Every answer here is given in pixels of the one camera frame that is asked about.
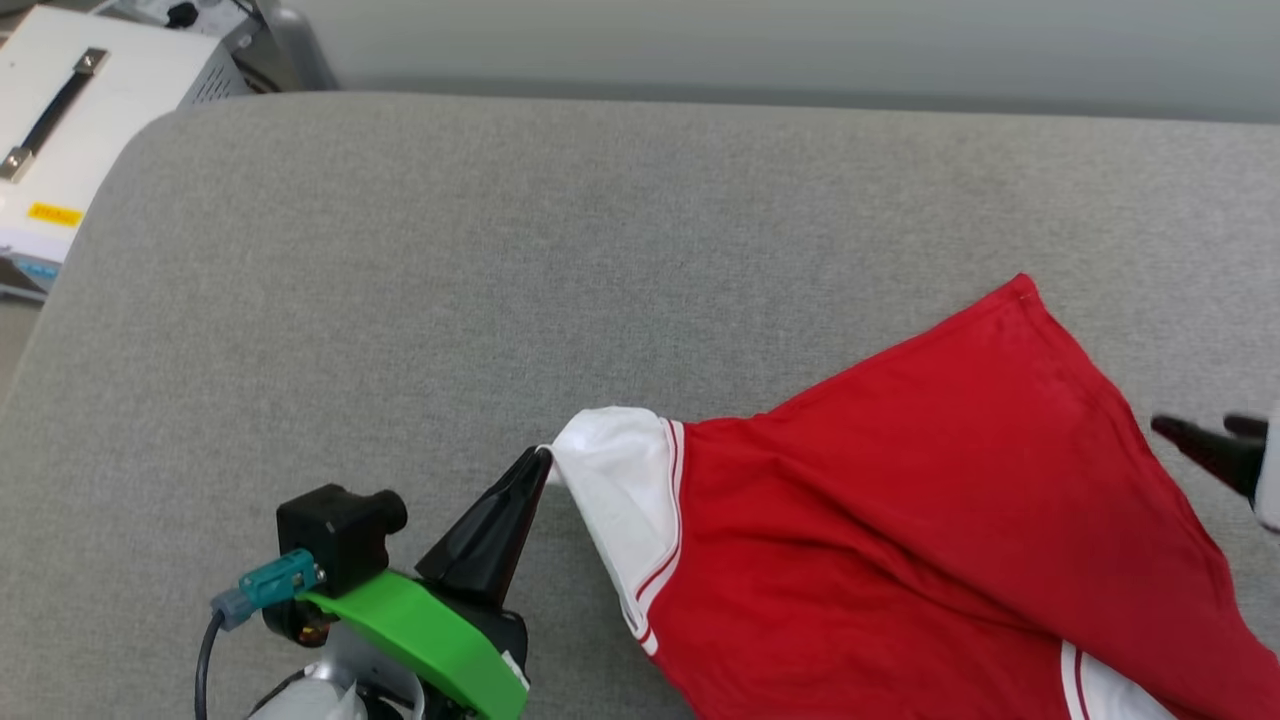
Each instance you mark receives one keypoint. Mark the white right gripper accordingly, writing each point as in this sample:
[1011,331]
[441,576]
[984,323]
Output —
[1268,470]

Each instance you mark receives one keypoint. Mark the red and white garment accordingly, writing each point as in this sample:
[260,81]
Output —
[950,520]

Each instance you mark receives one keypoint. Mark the grey metal partition post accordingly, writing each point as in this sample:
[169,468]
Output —
[295,50]

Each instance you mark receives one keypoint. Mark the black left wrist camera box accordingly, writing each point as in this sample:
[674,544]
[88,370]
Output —
[335,535]

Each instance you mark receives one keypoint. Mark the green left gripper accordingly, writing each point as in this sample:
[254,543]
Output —
[430,630]

